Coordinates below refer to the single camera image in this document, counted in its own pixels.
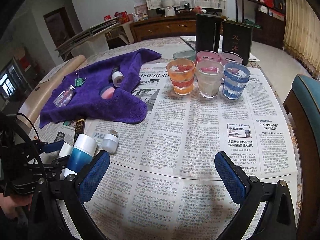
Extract purple towel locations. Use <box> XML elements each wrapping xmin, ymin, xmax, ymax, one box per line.
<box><xmin>40</xmin><ymin>48</ymin><xmax>161</xmax><ymax>128</ymax></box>

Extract orange glass cup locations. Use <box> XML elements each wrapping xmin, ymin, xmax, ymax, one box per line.
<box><xmin>167</xmin><ymin>59</ymin><xmax>195</xmax><ymax>96</ymax></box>

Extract folded grey table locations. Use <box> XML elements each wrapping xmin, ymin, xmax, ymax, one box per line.
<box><xmin>55</xmin><ymin>17</ymin><xmax>120</xmax><ymax>57</ymax></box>

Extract teal cushioned chair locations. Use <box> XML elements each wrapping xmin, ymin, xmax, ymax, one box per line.
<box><xmin>283</xmin><ymin>74</ymin><xmax>319</xmax><ymax>239</ymax></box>

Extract blue white plastic bottle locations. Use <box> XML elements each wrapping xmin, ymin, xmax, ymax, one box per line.
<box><xmin>60</xmin><ymin>133</ymin><xmax>97</xmax><ymax>180</ymax></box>

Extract teal glass cup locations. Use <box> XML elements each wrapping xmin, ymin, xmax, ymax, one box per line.
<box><xmin>172</xmin><ymin>49</ymin><xmax>196</xmax><ymax>63</ymax></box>

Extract clear glass bottle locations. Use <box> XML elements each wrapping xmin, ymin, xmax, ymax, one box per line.
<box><xmin>53</xmin><ymin>85</ymin><xmax>75</xmax><ymax>108</ymax></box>

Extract dark wooden door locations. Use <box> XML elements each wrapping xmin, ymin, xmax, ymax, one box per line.
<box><xmin>43</xmin><ymin>7</ymin><xmax>75</xmax><ymax>48</ymax></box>

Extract green binder clips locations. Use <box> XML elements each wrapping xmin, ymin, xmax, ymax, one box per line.
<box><xmin>74</xmin><ymin>71</ymin><xmax>87</xmax><ymax>87</ymax></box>

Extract left hand-held gripper device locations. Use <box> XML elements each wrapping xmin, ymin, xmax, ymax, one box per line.
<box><xmin>1</xmin><ymin>113</ymin><xmax>66</xmax><ymax>197</ymax></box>

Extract pale purple glass cup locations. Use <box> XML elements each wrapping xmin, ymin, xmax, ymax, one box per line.
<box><xmin>220</xmin><ymin>51</ymin><xmax>242</xmax><ymax>65</ymax></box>

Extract white glass cup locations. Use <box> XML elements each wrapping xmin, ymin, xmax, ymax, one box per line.
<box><xmin>196</xmin><ymin>61</ymin><xmax>225</xmax><ymax>99</ymax></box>

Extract person's left hand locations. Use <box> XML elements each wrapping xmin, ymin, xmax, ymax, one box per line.
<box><xmin>0</xmin><ymin>193</ymin><xmax>33</xmax><ymax>219</ymax></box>

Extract newspaper table cover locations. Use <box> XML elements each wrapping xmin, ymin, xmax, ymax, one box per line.
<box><xmin>28</xmin><ymin>58</ymin><xmax>303</xmax><ymax>240</ymax></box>

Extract white tape roll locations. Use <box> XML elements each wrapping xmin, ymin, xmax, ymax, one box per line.
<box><xmin>111</xmin><ymin>71</ymin><xmax>124</xmax><ymax>88</ymax></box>

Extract beige bench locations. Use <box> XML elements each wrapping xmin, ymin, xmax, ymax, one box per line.
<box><xmin>18</xmin><ymin>55</ymin><xmax>86</xmax><ymax>124</ymax></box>

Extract black cable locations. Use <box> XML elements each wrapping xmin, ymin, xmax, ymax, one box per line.
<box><xmin>15</xmin><ymin>112</ymin><xmax>51</xmax><ymax>181</ymax></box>

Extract white charger plug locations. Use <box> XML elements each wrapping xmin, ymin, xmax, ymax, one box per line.
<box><xmin>58</xmin><ymin>142</ymin><xmax>73</xmax><ymax>158</ymax></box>

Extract black square tea tin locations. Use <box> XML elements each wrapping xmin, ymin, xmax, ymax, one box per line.
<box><xmin>222</xmin><ymin>20</ymin><xmax>253</xmax><ymax>66</ymax></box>

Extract beige patterned curtain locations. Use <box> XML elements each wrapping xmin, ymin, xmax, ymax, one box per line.
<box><xmin>283</xmin><ymin>0</ymin><xmax>319</xmax><ymax>80</ymax></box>

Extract pink glass cup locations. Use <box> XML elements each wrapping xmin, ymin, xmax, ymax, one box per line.
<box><xmin>196</xmin><ymin>50</ymin><xmax>221</xmax><ymax>63</ymax></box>

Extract dark wooden display shelf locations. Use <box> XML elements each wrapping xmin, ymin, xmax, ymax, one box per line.
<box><xmin>235</xmin><ymin>0</ymin><xmax>286</xmax><ymax>49</ymax></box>

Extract small white plastic bottle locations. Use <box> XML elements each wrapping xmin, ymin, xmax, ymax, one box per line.
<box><xmin>101</xmin><ymin>129</ymin><xmax>119</xmax><ymax>154</ymax></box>

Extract pink blue round container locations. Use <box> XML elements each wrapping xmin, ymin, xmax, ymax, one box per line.
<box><xmin>100</xmin><ymin>86</ymin><xmax>116</xmax><ymax>100</ymax></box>

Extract white flower bucket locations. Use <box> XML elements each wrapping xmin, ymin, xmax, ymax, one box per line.
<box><xmin>162</xmin><ymin>0</ymin><xmax>176</xmax><ymax>17</ymax></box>

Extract blue glass cup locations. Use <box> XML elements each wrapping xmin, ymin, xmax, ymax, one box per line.
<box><xmin>223</xmin><ymin>62</ymin><xmax>251</xmax><ymax>100</ymax></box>

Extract black gold tube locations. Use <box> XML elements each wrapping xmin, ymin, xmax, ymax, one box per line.
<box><xmin>74</xmin><ymin>118</ymin><xmax>86</xmax><ymax>143</ymax></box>

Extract wooden TV cabinet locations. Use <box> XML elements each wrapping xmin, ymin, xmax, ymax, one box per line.
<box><xmin>130</xmin><ymin>14</ymin><xmax>196</xmax><ymax>42</ymax></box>

